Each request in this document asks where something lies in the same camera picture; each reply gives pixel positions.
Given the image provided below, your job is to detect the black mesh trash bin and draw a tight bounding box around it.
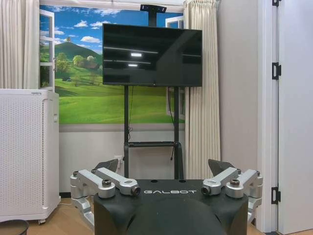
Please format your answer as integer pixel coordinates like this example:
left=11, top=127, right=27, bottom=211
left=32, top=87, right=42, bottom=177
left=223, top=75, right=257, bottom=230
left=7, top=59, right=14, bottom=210
left=0, top=219, right=29, bottom=235

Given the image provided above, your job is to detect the green landscape window mural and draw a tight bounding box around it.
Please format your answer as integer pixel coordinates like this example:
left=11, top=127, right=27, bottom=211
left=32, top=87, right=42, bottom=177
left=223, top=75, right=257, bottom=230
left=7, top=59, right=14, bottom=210
left=39, top=4, right=186, bottom=125

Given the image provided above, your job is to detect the black television floor stand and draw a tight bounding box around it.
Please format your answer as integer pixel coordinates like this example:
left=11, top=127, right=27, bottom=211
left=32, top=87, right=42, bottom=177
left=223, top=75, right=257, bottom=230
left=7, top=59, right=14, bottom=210
left=123, top=4, right=184, bottom=181

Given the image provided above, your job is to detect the white hinged door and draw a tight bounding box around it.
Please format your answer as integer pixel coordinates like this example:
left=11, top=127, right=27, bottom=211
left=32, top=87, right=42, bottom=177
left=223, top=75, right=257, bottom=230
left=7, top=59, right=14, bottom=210
left=257, top=0, right=313, bottom=235

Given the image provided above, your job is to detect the black webcam bar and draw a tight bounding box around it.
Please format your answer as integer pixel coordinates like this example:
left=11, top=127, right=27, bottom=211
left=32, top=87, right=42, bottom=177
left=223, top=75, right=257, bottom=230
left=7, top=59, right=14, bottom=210
left=140, top=4, right=167, bottom=12

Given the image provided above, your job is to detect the cream pleated curtain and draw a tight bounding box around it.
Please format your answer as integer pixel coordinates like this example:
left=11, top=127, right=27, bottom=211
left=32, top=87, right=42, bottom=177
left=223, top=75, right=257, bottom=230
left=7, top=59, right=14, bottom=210
left=182, top=0, right=223, bottom=179
left=0, top=0, right=40, bottom=90

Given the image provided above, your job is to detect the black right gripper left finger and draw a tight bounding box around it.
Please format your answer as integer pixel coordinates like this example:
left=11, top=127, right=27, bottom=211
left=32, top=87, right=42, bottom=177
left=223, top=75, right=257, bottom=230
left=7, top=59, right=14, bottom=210
left=70, top=158, right=141, bottom=232

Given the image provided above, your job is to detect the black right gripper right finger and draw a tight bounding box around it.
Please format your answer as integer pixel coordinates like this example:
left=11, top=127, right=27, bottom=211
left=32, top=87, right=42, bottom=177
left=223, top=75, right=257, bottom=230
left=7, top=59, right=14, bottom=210
left=201, top=158, right=264, bottom=225

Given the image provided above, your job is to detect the white perforated air purifier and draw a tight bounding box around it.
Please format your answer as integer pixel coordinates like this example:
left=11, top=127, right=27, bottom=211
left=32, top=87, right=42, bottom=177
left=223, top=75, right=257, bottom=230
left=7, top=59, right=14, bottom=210
left=0, top=89, right=61, bottom=225

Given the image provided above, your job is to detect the black flat screen television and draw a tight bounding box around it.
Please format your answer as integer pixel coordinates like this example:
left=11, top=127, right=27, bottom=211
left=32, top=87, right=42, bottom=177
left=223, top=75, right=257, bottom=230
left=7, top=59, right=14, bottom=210
left=102, top=23, right=203, bottom=88

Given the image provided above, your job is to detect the black door hinge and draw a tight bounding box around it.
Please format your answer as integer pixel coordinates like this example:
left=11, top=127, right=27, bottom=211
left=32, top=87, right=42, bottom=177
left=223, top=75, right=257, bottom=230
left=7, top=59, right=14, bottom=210
left=272, top=62, right=282, bottom=80
left=271, top=186, right=281, bottom=203

